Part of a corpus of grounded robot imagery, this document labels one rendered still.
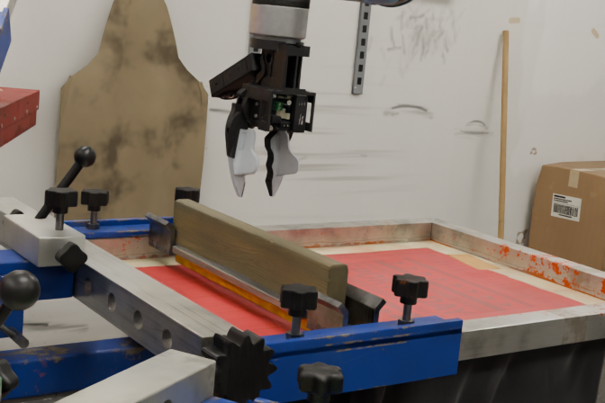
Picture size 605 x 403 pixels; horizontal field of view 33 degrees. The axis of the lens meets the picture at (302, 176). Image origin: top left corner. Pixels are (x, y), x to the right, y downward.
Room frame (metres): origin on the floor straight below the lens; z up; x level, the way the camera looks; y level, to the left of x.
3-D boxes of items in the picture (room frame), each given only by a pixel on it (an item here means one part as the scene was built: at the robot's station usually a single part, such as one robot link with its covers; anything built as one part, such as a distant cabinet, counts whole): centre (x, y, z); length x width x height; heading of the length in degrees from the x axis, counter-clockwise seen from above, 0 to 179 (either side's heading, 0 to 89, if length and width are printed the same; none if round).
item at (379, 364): (1.14, -0.07, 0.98); 0.30 x 0.05 x 0.07; 125
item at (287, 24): (1.37, 0.05, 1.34); 0.08 x 0.08 x 0.05
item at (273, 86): (1.36, 0.05, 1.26); 0.09 x 0.08 x 0.12; 36
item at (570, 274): (1.51, -0.11, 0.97); 0.79 x 0.58 x 0.04; 125
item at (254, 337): (0.96, 0.05, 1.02); 0.07 x 0.06 x 0.07; 125
